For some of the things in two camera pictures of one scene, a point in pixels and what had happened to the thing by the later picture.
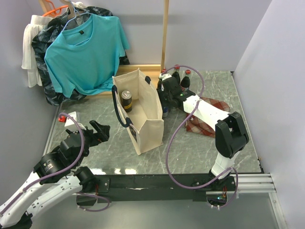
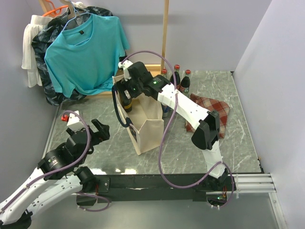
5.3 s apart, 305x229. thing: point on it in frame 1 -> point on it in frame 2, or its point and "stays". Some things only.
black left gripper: [102, 134] stays
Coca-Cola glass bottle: [177, 69] stays
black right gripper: [162, 93] -> [122, 85]
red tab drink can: [165, 111] stays
